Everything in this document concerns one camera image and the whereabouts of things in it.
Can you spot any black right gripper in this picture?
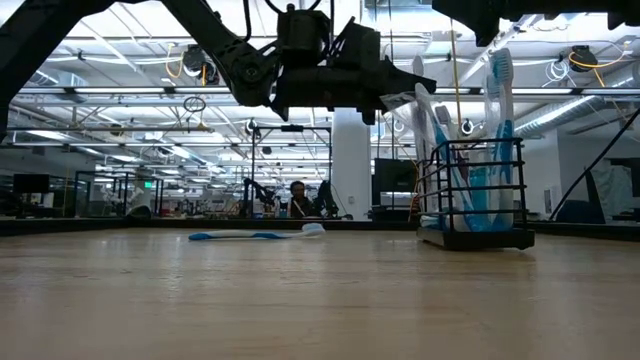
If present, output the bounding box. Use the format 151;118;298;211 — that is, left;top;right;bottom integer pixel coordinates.
432;0;556;47

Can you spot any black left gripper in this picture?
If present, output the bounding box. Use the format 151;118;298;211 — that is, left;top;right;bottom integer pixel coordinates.
269;3;438;126

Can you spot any purple white toothbrush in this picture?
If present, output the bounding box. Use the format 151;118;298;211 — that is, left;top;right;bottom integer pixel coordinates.
433;103;455;151

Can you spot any blue white toothbrush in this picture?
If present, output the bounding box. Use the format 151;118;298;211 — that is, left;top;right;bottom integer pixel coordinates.
479;62;502;232
492;47;516;232
379;82;476;232
188;222;327;242

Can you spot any white building column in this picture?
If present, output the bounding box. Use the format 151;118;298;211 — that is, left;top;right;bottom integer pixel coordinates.
332;107;372;221

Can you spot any black equipment cabinet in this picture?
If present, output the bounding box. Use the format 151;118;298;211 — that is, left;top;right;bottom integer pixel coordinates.
372;158;426;223

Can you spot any person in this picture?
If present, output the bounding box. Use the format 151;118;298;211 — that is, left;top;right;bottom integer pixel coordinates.
288;180;315;220

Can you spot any long ceiling light strip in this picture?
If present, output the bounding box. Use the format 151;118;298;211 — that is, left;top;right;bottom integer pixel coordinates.
14;85;640;97

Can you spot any black background monitor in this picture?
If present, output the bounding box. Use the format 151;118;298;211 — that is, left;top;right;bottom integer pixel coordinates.
12;173;51;195

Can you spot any yellow hanging cable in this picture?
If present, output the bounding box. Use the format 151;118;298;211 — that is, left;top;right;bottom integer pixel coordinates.
447;19;475;141

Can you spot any black hanging cable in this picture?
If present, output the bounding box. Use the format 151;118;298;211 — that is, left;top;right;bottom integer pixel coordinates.
387;0;397;211

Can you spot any black ceiling cable reel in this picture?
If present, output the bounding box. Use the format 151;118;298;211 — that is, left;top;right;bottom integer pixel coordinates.
567;44;600;74
180;43;221;87

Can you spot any black background gantry frame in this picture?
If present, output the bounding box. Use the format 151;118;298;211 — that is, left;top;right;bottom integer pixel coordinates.
249;125;334;221

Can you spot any silver ventilation duct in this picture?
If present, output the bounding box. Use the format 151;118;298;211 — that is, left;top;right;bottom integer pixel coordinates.
514;94;640;141
24;64;89;104

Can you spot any black wire caddy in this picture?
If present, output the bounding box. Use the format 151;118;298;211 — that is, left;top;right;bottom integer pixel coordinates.
415;137;536;252

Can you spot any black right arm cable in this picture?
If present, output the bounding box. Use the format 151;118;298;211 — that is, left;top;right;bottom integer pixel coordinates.
548;107;640;221

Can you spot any black hanging cable ring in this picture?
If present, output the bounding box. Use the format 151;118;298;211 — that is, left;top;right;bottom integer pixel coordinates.
182;96;207;115

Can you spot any black background workcell frame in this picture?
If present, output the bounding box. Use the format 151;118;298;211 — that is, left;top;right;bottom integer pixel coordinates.
73;170;164;217

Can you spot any black aluminium table frame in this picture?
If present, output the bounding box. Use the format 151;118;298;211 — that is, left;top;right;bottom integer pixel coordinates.
0;215;640;240

